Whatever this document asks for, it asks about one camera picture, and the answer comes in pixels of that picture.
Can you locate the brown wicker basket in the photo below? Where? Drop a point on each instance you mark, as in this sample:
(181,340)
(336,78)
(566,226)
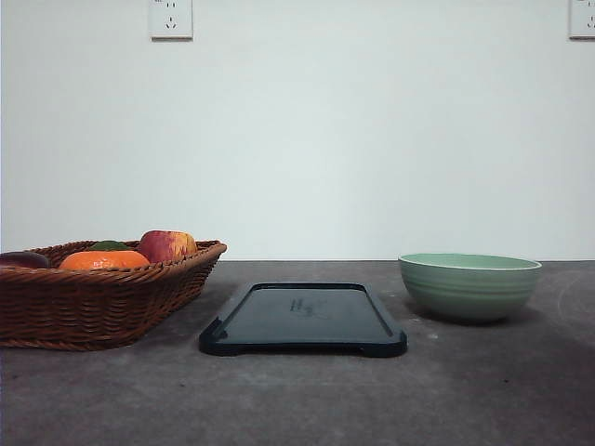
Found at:
(91,294)

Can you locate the white wall socket left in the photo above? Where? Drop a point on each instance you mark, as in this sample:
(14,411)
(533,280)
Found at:
(170,21)

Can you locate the red yellow apple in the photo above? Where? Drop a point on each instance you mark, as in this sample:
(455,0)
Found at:
(163,245)

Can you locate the dark red apple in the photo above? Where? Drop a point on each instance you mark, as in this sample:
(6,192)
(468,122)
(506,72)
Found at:
(23,259)

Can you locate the light green ceramic bowl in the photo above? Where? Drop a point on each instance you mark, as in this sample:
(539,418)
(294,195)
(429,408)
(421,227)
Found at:
(469,286)

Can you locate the dark teal rectangular tray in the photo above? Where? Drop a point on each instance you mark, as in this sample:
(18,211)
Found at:
(305,317)

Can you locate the white wall socket right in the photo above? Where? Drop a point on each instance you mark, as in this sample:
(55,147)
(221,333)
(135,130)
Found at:
(582,20)

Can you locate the white wall socket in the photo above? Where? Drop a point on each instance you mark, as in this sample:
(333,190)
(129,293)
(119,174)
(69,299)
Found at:
(170,21)
(582,20)

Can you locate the orange mandarin fruit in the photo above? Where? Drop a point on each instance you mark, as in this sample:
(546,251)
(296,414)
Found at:
(103,260)

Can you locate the green lime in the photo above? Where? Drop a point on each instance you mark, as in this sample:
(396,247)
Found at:
(110,245)

